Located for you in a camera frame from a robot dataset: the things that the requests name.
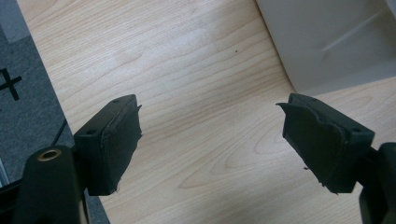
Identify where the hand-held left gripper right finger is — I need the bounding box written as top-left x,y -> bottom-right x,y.
276,92 -> 375,195

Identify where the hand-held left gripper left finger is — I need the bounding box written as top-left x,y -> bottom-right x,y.
73,93 -> 143,197

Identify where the white plastic box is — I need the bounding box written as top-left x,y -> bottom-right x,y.
254,0 -> 396,97

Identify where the thin black cable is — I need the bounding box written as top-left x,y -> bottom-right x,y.
50,119 -> 68,147

